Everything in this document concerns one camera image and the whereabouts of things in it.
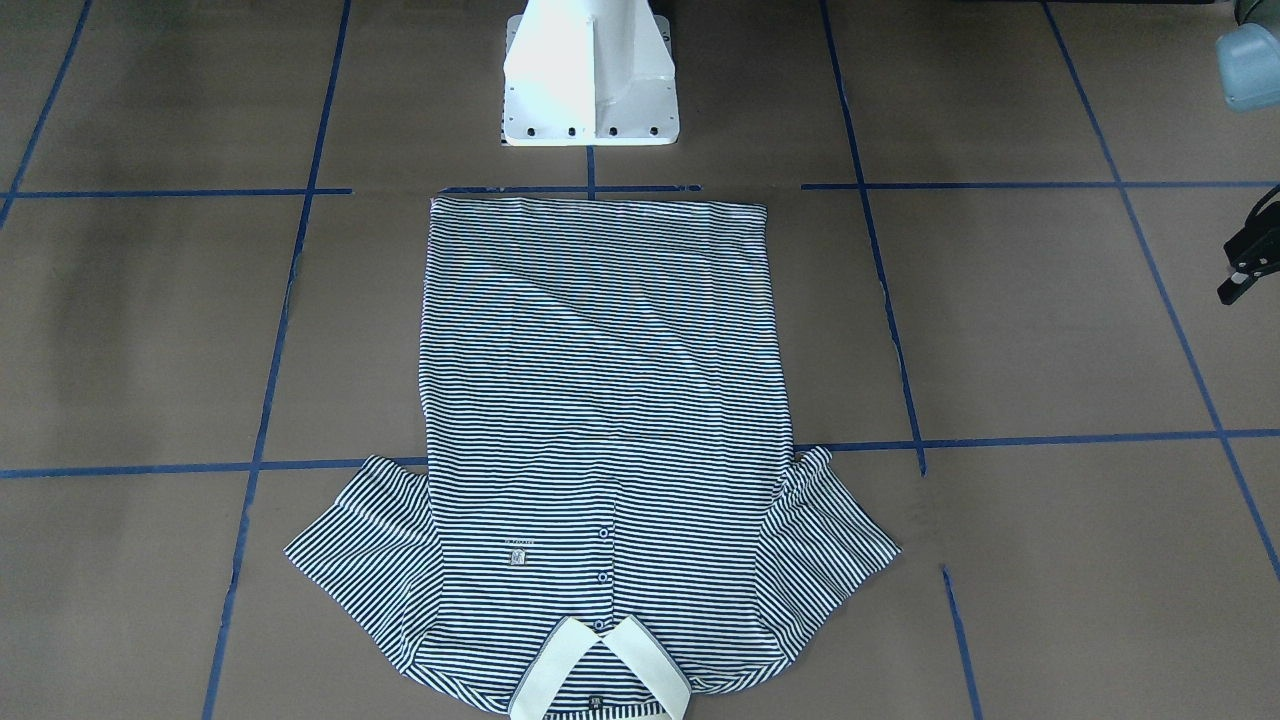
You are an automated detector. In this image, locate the navy white striped polo shirt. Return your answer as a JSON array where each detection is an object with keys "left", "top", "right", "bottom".
[{"left": 285, "top": 196, "right": 899, "bottom": 719}]

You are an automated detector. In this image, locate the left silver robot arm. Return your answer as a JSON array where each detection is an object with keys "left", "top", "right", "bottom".
[{"left": 1215, "top": 1, "right": 1279, "bottom": 306}]

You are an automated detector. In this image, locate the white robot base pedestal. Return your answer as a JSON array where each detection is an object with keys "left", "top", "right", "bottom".
[{"left": 500, "top": 1, "right": 681, "bottom": 147}]

